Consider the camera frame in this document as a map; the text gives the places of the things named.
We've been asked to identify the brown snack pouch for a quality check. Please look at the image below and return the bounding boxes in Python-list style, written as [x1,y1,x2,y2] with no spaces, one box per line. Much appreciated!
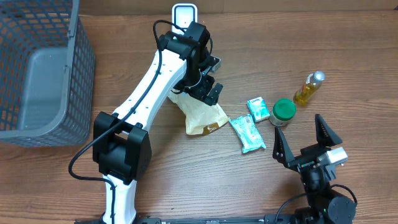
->
[168,92,229,135]

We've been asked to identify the teal snack bar wrapper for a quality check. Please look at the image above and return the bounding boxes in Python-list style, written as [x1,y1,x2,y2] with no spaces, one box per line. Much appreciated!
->
[229,114,266,154]

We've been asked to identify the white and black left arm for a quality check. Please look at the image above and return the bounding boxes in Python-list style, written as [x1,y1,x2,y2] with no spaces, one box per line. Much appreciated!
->
[93,22,223,223]

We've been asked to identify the yellow liquid bottle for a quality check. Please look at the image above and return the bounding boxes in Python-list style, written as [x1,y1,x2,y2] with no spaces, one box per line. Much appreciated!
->
[293,70,325,106]

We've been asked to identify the green lid jar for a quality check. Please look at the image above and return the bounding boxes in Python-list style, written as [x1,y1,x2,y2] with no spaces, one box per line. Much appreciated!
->
[269,98,297,127]

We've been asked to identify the grey plastic mesh basket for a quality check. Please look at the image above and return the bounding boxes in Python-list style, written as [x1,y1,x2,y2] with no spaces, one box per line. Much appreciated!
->
[1,0,95,147]

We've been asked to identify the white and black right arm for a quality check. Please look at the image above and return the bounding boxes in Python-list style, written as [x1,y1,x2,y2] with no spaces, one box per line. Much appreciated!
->
[272,114,358,224]

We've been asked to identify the teal tissue pack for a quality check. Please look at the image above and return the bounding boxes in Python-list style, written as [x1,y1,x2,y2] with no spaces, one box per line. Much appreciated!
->
[247,96,270,123]

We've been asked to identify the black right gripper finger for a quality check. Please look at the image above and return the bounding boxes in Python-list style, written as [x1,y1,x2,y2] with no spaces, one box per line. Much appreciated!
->
[315,114,343,147]
[272,127,295,164]

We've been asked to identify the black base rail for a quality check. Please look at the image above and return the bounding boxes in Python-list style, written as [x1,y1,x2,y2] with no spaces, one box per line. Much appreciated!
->
[74,213,352,224]

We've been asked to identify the white barcode scanner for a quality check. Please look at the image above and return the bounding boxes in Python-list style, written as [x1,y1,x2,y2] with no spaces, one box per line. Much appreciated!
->
[172,3,198,30]

